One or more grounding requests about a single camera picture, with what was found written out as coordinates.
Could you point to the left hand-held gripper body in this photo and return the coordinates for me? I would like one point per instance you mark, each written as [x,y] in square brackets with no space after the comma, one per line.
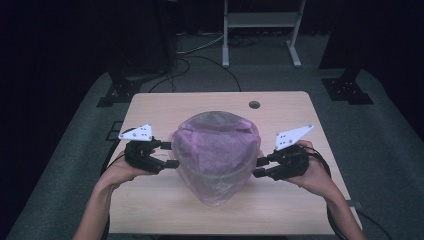
[141,153]

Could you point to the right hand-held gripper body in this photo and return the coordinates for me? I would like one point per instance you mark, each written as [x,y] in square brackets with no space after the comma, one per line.
[289,160]

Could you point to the purple plastic bin bag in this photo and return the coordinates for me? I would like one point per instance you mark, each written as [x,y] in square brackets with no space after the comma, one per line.
[213,156]

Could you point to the person's left hand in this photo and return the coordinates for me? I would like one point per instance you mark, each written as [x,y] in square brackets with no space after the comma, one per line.
[118,171]

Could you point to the person's right hand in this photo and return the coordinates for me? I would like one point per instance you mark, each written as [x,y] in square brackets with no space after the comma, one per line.
[315,176]

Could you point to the black stand base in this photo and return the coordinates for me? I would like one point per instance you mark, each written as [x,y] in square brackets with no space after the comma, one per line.
[346,89]
[120,91]

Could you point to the white metal stand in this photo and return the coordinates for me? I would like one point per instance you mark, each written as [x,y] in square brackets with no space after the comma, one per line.
[263,20]

